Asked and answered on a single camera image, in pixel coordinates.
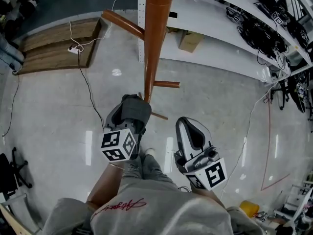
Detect long white floor cable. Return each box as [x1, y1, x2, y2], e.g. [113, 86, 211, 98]
[220, 82, 278, 200]

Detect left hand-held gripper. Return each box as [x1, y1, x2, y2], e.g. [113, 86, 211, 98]
[101, 103, 147, 163]

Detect person's left forearm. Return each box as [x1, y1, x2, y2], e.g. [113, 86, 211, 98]
[87, 162, 125, 209]

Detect person's grey trousers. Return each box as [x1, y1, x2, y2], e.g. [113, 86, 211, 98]
[121, 153, 181, 193]

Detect person's grey sweatshirt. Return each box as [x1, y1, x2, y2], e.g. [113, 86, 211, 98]
[43, 186, 264, 235]

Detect low wooden step platform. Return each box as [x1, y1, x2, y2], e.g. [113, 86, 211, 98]
[12, 17, 113, 76]

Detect closed cardboard box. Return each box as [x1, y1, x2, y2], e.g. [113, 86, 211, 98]
[178, 30, 205, 53]

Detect black office chair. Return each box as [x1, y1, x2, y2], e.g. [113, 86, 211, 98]
[0, 147, 33, 198]
[276, 78, 292, 111]

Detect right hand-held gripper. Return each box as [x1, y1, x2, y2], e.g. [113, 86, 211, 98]
[174, 117, 228, 192]

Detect person's right forearm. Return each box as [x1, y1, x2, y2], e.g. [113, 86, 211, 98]
[192, 188, 225, 208]

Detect white power strip cable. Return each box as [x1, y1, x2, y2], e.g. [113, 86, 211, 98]
[69, 0, 132, 50]

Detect thin black floor cable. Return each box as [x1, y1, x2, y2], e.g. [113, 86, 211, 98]
[78, 52, 106, 130]

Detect pile of black cables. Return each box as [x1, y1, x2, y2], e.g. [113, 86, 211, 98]
[237, 16, 291, 59]

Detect long black floor cable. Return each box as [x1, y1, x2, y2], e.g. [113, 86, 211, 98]
[1, 70, 21, 139]

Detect brown wooden coat rack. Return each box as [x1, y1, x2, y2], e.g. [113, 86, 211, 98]
[101, 0, 181, 120]

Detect white power strip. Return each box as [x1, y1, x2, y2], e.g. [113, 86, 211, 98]
[67, 45, 84, 54]

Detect yellow plastic bin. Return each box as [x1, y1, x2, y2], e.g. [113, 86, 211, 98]
[239, 200, 260, 217]

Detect white metal shelf unit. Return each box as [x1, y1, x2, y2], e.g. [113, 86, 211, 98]
[137, 0, 313, 84]

